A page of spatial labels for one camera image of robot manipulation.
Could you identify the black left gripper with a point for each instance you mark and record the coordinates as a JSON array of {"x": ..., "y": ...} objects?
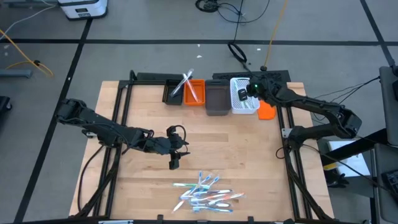
[{"x": 161, "y": 144}]

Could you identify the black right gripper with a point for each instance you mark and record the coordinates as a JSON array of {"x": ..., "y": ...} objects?
[{"x": 262, "y": 88}]

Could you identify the blue white toothbrush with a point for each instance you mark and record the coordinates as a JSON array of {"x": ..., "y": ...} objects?
[
  {"x": 214, "y": 180},
  {"x": 200, "y": 179},
  {"x": 206, "y": 179},
  {"x": 214, "y": 209}
]

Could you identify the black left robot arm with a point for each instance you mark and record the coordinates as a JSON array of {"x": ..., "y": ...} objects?
[{"x": 102, "y": 127}]

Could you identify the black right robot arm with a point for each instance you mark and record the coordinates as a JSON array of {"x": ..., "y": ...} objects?
[{"x": 326, "y": 112}]

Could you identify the orange flat lid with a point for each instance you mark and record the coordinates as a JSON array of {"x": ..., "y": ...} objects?
[{"x": 266, "y": 112}]

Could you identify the white perforated plastic basket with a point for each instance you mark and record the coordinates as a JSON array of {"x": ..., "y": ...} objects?
[{"x": 239, "y": 107}]

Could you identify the black perforated lid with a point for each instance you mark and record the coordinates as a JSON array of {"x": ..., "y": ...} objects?
[{"x": 227, "y": 74}]

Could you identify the grey plastic bin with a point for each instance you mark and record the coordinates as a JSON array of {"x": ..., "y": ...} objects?
[{"x": 217, "y": 99}]

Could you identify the grey metal mounting plate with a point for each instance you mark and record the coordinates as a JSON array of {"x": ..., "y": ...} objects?
[
  {"x": 88, "y": 133},
  {"x": 285, "y": 133}
]

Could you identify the black plastic basket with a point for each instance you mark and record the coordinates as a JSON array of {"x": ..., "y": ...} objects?
[{"x": 169, "y": 99}]

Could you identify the orange plastic basket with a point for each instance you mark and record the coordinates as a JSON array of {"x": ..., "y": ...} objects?
[{"x": 200, "y": 93}]

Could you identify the black table clamp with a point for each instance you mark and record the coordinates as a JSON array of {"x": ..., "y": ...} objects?
[
  {"x": 160, "y": 218},
  {"x": 250, "y": 219}
]

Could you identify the black flat lid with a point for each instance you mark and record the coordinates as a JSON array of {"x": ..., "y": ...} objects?
[{"x": 155, "y": 76}]

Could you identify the white label strip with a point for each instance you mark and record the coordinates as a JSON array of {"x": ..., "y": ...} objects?
[{"x": 115, "y": 222}]

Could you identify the black desk beam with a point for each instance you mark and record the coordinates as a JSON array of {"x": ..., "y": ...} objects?
[{"x": 357, "y": 147}]

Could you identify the white paper sheet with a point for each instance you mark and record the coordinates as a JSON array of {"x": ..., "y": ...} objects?
[{"x": 351, "y": 161}]

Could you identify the black keyboard device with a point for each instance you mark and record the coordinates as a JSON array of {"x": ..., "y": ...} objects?
[{"x": 391, "y": 182}]

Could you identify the grey panel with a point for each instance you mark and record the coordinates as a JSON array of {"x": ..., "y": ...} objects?
[{"x": 385, "y": 205}]

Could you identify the white black box appliance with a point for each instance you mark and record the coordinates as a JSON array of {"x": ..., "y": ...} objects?
[{"x": 82, "y": 7}]

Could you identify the grey metal foot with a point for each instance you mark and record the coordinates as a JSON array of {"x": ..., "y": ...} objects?
[{"x": 15, "y": 73}]

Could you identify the black caster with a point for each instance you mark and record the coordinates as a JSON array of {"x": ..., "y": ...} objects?
[{"x": 4, "y": 104}]

